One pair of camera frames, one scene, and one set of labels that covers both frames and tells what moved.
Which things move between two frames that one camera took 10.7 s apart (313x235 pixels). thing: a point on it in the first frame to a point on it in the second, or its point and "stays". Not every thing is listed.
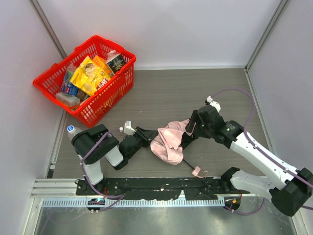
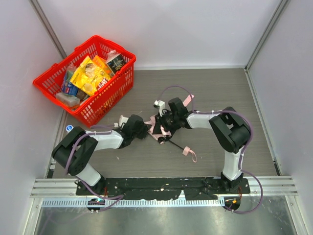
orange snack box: x=102 y=63 stays
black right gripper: x=193 y=125 to x=161 y=123
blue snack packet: x=67 y=87 stays
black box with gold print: x=117 y=63 stays
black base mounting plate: x=156 y=188 stays
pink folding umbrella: x=166 y=144 to x=157 y=129
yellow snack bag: x=88 y=76 stays
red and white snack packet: x=101 y=83 stays
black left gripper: x=139 y=134 to x=143 y=128
